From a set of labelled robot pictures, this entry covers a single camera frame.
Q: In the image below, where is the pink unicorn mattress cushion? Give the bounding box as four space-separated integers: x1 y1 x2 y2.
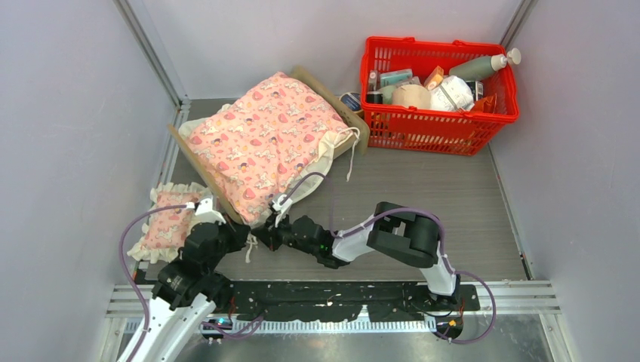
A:
179 71 362 264

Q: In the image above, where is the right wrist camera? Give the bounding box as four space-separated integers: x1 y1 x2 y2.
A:
270 193 293 227

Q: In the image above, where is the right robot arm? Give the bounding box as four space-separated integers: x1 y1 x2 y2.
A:
251 201 461 310

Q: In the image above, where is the beige tape roll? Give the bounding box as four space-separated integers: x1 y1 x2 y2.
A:
391 84 431 109

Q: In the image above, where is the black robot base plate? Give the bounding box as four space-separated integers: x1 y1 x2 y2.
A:
215 281 480 323

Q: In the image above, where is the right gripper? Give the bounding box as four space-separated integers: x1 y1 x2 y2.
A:
251 210 319 256

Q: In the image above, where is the red plastic basket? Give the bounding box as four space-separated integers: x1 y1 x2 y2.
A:
360 36 519 156

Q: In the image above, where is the wooden pet bed frame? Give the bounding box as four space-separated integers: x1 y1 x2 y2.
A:
167 65 371 227

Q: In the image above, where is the green pump bottle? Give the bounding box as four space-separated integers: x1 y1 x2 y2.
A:
448 48 522 81

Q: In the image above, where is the orange small box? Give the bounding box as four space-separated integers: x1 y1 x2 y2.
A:
423 66 445 91

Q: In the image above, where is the small pink ruffled pillow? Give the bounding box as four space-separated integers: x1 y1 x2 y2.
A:
127 183 209 264

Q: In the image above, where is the white round pouch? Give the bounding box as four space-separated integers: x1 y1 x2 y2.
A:
429 75 475 112

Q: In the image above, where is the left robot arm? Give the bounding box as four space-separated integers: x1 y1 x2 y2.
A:
119 221 251 361

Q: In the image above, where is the orange snack packet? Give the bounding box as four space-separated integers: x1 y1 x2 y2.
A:
470 94 497 113

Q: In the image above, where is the teal box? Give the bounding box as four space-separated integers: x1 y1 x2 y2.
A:
379 69 414 87

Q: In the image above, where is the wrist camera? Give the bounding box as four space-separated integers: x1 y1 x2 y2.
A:
186 196 226 227
270 193 293 227

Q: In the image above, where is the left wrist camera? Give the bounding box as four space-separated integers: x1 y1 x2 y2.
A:
186 196 226 227

